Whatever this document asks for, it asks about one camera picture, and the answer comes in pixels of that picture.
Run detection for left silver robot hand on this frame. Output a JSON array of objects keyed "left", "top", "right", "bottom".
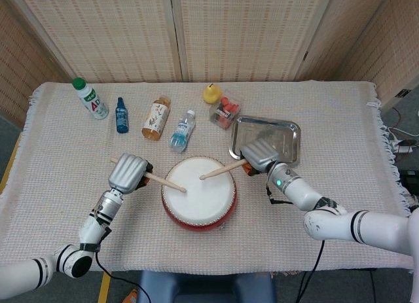
[{"left": 107, "top": 153, "right": 155, "bottom": 194}]

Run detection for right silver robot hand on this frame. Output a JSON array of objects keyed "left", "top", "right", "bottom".
[{"left": 240, "top": 137, "right": 285, "bottom": 177}]

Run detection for wooden drumstick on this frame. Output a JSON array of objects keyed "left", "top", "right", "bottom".
[
  {"left": 199, "top": 158, "right": 247, "bottom": 181},
  {"left": 109, "top": 157, "right": 188, "bottom": 194}
]

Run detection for rectangular metal tray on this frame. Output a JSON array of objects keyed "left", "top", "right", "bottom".
[{"left": 228, "top": 115, "right": 301, "bottom": 168}]

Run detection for red and white drum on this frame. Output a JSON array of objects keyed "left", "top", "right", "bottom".
[{"left": 160, "top": 156, "right": 237, "bottom": 232}]

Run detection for small blue bottle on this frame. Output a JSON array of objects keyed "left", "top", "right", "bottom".
[{"left": 115, "top": 97, "right": 130, "bottom": 134}]

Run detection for clear box red items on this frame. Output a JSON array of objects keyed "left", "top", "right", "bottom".
[{"left": 208, "top": 90, "right": 244, "bottom": 130}]

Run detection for amber tea bottle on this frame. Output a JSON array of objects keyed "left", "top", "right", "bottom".
[{"left": 141, "top": 95, "right": 171, "bottom": 142}]

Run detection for beige woven tablecloth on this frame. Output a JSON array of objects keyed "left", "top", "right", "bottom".
[{"left": 0, "top": 81, "right": 416, "bottom": 278}]

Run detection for clear water bottle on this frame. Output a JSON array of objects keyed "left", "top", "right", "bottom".
[{"left": 168, "top": 109, "right": 196, "bottom": 153}]

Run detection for white bottle green cap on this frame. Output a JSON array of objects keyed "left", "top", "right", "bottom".
[{"left": 71, "top": 77, "right": 109, "bottom": 120}]

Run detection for yellow toy pear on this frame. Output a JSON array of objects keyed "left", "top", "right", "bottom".
[{"left": 202, "top": 83, "right": 223, "bottom": 104}]

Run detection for orange packet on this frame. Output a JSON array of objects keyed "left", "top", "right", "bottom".
[{"left": 122, "top": 288, "right": 139, "bottom": 303}]

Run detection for bamboo folding screen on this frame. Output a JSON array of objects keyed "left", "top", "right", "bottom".
[{"left": 0, "top": 0, "right": 419, "bottom": 119}]

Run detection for blue padded seat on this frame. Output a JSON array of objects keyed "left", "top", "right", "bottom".
[{"left": 136, "top": 270, "right": 278, "bottom": 303}]

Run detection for white power strip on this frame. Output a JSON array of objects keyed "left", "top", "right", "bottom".
[{"left": 391, "top": 139, "right": 416, "bottom": 154}]

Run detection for black box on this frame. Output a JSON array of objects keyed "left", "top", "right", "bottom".
[{"left": 397, "top": 169, "right": 419, "bottom": 196}]

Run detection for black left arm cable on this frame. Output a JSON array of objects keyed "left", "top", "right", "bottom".
[{"left": 94, "top": 249, "right": 147, "bottom": 303}]

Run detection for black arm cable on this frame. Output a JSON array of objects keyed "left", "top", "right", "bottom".
[
  {"left": 264, "top": 184, "right": 325, "bottom": 303},
  {"left": 94, "top": 249, "right": 147, "bottom": 303}
]

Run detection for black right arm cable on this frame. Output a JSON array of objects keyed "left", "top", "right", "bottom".
[{"left": 264, "top": 184, "right": 325, "bottom": 303}]

